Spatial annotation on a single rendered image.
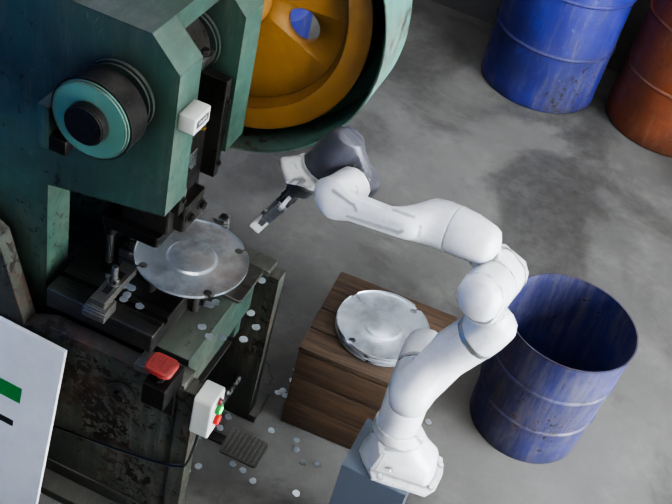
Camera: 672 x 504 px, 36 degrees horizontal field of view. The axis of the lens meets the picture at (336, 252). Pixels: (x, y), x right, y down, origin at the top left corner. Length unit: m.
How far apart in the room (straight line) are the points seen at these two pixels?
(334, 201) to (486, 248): 0.35
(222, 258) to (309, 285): 1.15
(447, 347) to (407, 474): 0.45
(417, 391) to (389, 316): 0.82
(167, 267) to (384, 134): 2.17
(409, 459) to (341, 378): 0.53
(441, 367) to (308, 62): 0.83
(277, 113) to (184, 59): 0.62
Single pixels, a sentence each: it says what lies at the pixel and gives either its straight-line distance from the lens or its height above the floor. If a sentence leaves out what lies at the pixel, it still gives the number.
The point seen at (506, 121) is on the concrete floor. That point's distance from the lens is 4.96.
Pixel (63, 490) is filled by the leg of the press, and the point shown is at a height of 0.03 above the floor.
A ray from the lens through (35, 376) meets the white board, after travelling 2.76.
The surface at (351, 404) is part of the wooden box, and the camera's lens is 3.16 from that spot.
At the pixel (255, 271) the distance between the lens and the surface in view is 2.64.
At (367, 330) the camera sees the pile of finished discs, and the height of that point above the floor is 0.38.
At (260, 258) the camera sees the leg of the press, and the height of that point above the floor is 0.64.
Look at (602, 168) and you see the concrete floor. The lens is 4.89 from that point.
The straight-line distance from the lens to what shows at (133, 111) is 2.08.
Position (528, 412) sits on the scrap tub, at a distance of 3.30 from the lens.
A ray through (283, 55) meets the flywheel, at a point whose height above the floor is 1.21.
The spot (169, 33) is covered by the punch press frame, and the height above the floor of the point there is 1.49.
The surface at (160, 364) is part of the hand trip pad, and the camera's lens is 2.42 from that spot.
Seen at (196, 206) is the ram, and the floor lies 0.94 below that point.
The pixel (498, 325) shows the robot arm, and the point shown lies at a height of 1.04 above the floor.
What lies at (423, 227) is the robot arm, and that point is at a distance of 2.26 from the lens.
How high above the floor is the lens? 2.58
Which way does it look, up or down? 41 degrees down
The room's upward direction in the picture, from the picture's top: 15 degrees clockwise
